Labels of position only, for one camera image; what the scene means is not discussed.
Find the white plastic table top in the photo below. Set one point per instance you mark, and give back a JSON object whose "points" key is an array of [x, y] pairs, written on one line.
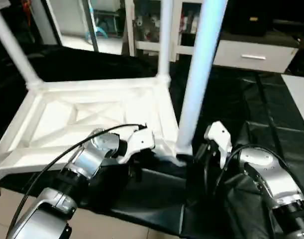
{"points": [[92, 114]]}

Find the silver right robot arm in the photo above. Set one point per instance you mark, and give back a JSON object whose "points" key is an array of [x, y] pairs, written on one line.
{"points": [[266, 172]]}

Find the black table mat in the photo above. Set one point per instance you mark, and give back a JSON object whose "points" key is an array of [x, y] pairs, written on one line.
{"points": [[241, 99]]}

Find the white drawer unit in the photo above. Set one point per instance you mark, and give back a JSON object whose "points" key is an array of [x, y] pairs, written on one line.
{"points": [[251, 57]]}

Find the white glass door cabinet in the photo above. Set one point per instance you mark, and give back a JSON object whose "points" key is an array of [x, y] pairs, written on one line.
{"points": [[142, 47]]}

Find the white flat board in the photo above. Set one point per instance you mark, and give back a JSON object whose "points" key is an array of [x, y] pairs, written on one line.
{"points": [[301, 94]]}

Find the black speaker box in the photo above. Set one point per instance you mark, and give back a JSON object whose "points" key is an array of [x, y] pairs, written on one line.
{"points": [[251, 20]]}

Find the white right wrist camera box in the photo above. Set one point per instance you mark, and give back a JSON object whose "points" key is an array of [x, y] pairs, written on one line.
{"points": [[219, 137]]}

